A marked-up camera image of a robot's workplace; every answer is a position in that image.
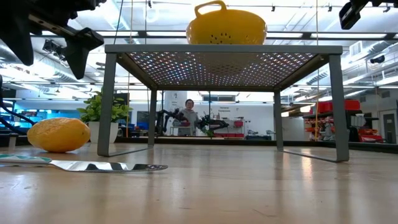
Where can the background black robot arm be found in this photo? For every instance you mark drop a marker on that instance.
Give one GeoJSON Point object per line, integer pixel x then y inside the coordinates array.
{"type": "Point", "coordinates": [213, 123]}
{"type": "Point", "coordinates": [168, 116]}

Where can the black ceiling-hung device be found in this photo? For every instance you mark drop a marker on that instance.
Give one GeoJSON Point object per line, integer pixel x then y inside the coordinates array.
{"type": "Point", "coordinates": [377, 59]}
{"type": "Point", "coordinates": [51, 46]}

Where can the grey perforated metal shelf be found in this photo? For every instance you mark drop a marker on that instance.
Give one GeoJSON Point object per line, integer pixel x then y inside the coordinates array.
{"type": "Point", "coordinates": [224, 49]}

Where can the large yellow orange mango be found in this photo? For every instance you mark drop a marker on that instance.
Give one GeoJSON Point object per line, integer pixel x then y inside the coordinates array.
{"type": "Point", "coordinates": [59, 135]}

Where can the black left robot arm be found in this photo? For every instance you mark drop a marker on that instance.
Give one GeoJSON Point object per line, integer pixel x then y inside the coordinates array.
{"type": "Point", "coordinates": [1, 87]}

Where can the person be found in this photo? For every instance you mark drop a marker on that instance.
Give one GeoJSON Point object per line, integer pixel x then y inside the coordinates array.
{"type": "Point", "coordinates": [190, 119]}

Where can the red storage rack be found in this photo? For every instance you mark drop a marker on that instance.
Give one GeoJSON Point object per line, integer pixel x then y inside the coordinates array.
{"type": "Point", "coordinates": [335, 106]}

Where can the black overhead rail beam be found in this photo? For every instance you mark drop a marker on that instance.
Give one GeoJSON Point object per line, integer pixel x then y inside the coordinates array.
{"type": "Point", "coordinates": [155, 33]}

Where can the black aluminium table frame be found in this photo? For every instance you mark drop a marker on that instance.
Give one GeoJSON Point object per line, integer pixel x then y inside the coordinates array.
{"type": "Point", "coordinates": [248, 142]}

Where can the potted green plant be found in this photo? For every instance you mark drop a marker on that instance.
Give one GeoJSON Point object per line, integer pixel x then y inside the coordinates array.
{"type": "Point", "coordinates": [119, 110]}

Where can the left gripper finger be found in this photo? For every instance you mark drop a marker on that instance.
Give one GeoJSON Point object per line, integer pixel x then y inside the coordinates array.
{"type": "Point", "coordinates": [17, 37]}
{"type": "Point", "coordinates": [79, 49]}

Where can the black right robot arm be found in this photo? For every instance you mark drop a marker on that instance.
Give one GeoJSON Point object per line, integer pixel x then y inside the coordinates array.
{"type": "Point", "coordinates": [384, 2]}

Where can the yellow plastic colander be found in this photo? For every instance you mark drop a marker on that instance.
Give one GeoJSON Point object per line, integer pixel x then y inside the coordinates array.
{"type": "Point", "coordinates": [227, 28]}

